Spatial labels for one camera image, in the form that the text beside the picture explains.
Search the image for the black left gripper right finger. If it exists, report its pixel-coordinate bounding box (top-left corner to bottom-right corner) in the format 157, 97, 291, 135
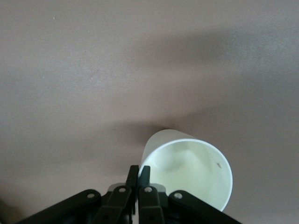
139, 166, 241, 224

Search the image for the brown table cover mat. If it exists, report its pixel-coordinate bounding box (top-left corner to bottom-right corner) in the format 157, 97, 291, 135
0, 0, 299, 224

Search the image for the white plastic cup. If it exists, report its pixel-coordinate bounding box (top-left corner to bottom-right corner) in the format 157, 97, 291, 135
139, 129, 234, 212

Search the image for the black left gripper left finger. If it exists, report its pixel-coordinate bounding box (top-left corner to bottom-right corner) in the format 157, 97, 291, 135
21, 165, 140, 224

